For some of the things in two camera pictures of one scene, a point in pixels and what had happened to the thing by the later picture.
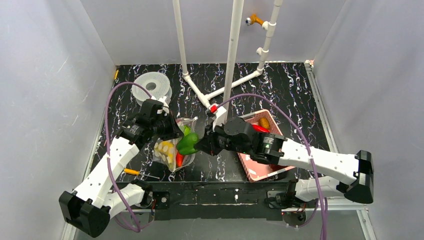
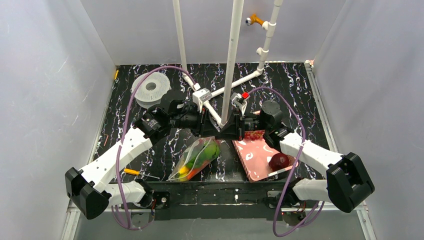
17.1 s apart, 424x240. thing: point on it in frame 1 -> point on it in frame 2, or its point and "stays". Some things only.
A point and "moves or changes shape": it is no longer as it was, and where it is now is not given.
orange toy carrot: (179, 159) -> (194, 171)
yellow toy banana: (166, 147) -> (183, 170)
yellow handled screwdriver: (137, 172) stays
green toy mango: (185, 146) moves or changes shape
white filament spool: (157, 84) stays
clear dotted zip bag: (165, 151) -> (193, 158)
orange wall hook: (253, 19) stays
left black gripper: (171, 126) -> (203, 123)
